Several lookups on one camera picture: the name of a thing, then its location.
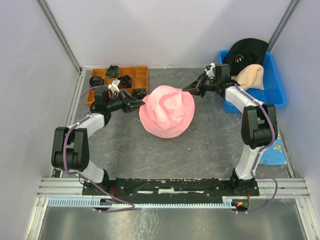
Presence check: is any black cap with logo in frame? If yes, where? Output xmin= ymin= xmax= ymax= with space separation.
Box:
xmin=222 ymin=38 xmax=269 ymax=76

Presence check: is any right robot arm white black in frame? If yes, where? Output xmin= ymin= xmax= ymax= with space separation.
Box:
xmin=182 ymin=63 xmax=278 ymax=196

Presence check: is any orange compartment tray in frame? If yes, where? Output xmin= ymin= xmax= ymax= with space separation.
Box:
xmin=91 ymin=66 xmax=149 ymax=98

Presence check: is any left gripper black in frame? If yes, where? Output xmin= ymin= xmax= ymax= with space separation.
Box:
xmin=106 ymin=89 xmax=145 ymax=114

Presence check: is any beige hat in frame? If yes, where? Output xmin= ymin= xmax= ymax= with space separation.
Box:
xmin=231 ymin=64 xmax=264 ymax=91

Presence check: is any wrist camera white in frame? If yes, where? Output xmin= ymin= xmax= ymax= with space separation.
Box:
xmin=108 ymin=78 xmax=121 ymax=95
xmin=204 ymin=63 xmax=216 ymax=79

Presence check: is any rolled black belt left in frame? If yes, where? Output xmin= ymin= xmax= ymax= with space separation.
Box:
xmin=89 ymin=76 xmax=104 ymax=88

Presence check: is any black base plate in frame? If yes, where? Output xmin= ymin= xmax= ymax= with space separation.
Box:
xmin=81 ymin=176 xmax=261 ymax=204

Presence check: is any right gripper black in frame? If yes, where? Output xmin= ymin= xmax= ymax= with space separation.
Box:
xmin=182 ymin=72 xmax=220 ymax=99

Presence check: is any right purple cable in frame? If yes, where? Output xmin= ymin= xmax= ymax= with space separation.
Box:
xmin=232 ymin=82 xmax=279 ymax=215

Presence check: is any blue cloth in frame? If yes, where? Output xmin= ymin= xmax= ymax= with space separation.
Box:
xmin=259 ymin=134 xmax=287 ymax=166

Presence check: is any blue plastic bin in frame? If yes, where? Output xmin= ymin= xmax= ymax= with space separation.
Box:
xmin=216 ymin=50 xmax=287 ymax=114

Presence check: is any light blue cable duct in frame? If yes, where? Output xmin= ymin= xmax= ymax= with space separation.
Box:
xmin=47 ymin=197 xmax=236 ymax=210

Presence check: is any rolled black belt top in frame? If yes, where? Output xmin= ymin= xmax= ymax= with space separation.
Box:
xmin=105 ymin=65 xmax=120 ymax=79

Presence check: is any rolled black belt centre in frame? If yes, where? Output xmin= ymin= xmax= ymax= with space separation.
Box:
xmin=118 ymin=75 xmax=132 ymax=89

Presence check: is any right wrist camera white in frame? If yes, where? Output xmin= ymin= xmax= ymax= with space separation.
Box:
xmin=204 ymin=63 xmax=216 ymax=79

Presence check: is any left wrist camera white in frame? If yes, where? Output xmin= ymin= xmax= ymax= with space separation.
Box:
xmin=108 ymin=78 xmax=121 ymax=95

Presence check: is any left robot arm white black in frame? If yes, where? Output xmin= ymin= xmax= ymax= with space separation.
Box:
xmin=51 ymin=86 xmax=145 ymax=195

